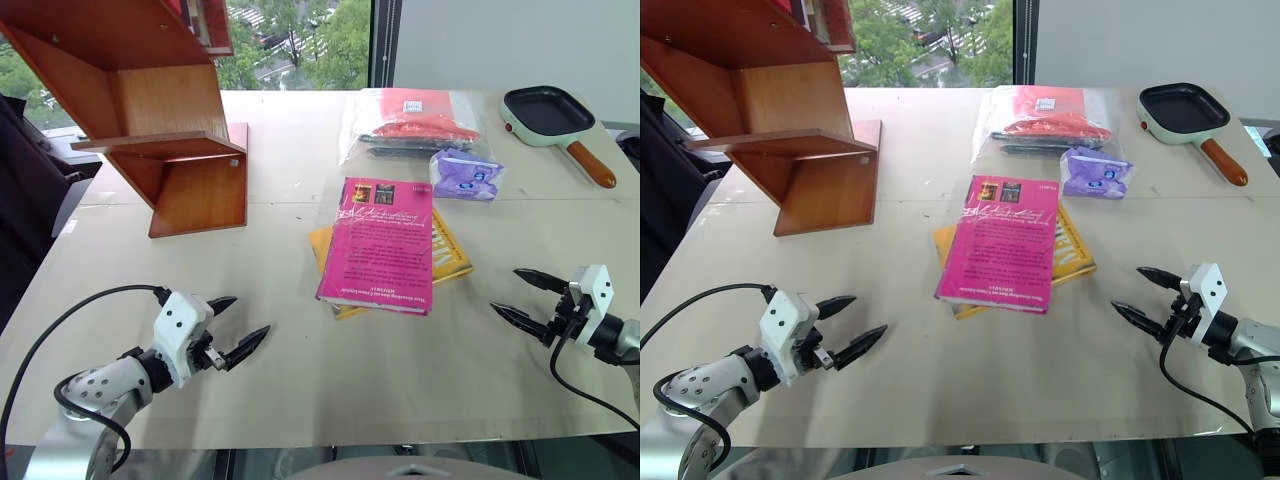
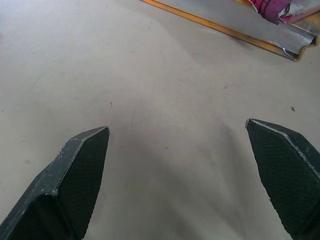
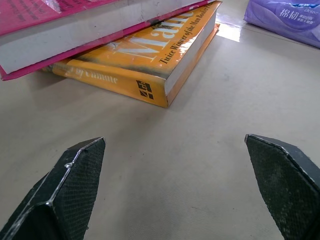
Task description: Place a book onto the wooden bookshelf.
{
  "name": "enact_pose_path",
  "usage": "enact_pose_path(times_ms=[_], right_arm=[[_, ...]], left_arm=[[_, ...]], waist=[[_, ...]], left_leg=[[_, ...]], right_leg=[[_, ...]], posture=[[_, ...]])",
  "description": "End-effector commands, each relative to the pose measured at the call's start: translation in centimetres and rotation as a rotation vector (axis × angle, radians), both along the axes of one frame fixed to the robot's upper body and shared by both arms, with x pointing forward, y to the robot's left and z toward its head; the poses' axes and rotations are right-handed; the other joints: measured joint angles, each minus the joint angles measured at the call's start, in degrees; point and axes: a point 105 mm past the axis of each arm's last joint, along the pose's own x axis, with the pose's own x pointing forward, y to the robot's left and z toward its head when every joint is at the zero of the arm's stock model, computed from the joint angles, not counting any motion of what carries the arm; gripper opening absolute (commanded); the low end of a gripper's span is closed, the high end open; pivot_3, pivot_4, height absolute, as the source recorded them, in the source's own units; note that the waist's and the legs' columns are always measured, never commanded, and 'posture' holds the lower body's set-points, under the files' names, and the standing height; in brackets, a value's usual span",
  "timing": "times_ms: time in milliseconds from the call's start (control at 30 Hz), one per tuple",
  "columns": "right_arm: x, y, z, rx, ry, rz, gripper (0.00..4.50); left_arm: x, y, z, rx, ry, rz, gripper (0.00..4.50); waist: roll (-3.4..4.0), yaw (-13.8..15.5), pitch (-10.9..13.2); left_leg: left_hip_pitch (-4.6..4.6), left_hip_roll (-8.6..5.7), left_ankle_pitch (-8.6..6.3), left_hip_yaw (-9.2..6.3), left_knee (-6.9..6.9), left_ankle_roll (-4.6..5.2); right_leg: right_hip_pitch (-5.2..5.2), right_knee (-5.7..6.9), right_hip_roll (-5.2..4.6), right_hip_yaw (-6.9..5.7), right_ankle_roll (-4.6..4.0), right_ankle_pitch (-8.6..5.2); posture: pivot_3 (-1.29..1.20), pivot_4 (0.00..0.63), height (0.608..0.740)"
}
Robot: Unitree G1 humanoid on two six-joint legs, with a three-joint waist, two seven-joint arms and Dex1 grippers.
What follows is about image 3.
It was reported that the orange paperback book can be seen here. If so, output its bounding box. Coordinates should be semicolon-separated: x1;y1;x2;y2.
41;0;223;109

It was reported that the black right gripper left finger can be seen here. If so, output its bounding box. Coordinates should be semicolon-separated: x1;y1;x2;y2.
0;136;107;240

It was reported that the pink hardcover book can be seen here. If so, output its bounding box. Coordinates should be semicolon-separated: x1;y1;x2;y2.
0;0;217;82

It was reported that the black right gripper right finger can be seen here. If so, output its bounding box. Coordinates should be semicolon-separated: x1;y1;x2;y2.
244;133;320;240

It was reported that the purple tissue pack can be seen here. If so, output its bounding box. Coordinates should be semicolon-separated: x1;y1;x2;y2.
243;0;320;49

